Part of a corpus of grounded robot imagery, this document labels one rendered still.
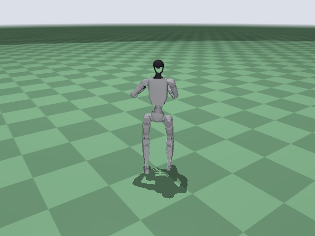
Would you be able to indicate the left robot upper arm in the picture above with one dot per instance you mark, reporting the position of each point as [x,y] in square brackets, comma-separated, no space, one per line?
[139,88]

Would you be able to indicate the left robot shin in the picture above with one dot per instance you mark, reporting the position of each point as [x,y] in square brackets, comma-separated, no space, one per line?
[146,151]

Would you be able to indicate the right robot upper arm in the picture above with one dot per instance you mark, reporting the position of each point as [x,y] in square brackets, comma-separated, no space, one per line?
[172,84]

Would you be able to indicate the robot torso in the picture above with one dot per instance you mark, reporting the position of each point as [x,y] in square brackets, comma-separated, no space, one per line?
[158,91]

